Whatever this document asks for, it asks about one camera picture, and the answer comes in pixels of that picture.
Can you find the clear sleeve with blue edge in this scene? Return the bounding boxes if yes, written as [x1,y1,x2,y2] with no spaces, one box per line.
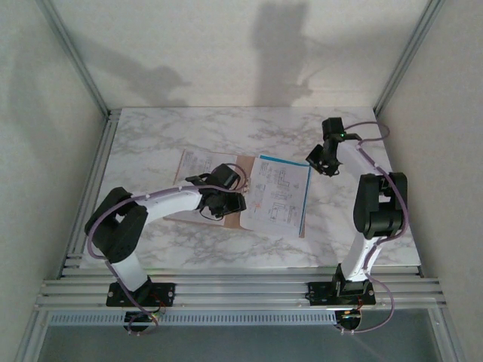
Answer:
[239,153,313,239]

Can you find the white drawing paper sheet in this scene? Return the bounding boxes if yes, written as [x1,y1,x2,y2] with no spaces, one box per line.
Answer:
[174,148,228,186]

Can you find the beige clip folder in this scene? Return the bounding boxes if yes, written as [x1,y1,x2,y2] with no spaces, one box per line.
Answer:
[162,149,261,230]

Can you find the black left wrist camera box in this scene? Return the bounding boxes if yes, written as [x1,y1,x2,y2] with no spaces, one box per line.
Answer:
[210,162,245,189]

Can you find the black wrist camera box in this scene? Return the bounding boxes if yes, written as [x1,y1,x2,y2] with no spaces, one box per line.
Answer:
[210,162,245,189]
[321,117,346,140]

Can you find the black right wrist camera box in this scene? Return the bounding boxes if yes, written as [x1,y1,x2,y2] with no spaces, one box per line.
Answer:
[321,117,346,140]

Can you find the aluminium front rail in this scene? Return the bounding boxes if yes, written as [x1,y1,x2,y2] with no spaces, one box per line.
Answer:
[35,263,448,312]

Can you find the grey slotted cable duct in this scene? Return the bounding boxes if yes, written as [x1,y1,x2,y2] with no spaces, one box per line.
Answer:
[48,310,340,327]

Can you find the aluminium frame post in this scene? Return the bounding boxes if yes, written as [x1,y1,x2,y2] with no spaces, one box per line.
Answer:
[372,0,447,116]
[35,0,111,118]

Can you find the aluminium side rail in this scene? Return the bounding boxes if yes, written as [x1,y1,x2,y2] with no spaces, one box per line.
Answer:
[58,109,121,275]

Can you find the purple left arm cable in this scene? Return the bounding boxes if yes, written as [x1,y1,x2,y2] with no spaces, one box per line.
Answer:
[85,162,252,336]

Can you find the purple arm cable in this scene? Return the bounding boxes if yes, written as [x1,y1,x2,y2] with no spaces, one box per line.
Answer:
[85,162,252,336]
[340,121,413,335]

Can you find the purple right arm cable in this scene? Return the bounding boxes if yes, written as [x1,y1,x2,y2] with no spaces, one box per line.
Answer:
[340,121,413,335]

